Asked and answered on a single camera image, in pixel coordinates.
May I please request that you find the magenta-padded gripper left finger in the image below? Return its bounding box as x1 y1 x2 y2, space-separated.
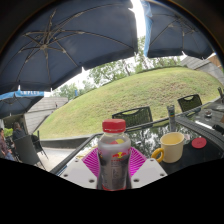
59 147 101 190

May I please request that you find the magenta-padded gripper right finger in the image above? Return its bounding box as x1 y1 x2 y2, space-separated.
128 146 168 190

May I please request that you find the clear red-capped drink bottle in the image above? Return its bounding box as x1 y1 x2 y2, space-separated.
96 118 132 192

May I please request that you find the dark wicker chair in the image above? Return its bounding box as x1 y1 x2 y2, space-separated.
13 134 43 168

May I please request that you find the dark mesh-back chair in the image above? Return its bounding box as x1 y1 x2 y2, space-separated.
111 106 154 129
177 93 203 113

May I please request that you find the grey standing tube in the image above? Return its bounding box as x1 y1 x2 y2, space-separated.
166 104 177 133

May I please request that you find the flat round red coaster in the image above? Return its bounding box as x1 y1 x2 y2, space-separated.
191 137 208 150

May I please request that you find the person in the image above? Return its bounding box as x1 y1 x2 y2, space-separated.
0 128 14 162
11 121 27 142

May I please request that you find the navy umbrella with light-blue edge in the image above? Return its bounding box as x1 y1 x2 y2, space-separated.
0 89 45 119

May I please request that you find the row of green trees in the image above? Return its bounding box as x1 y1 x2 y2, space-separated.
53 36 183 101

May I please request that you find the large navy patio umbrella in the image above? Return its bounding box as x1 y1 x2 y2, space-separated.
0 0 139 96
141 0 216 61

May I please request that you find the cream mug with yellow handle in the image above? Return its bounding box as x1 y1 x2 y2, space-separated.
151 131 185 164

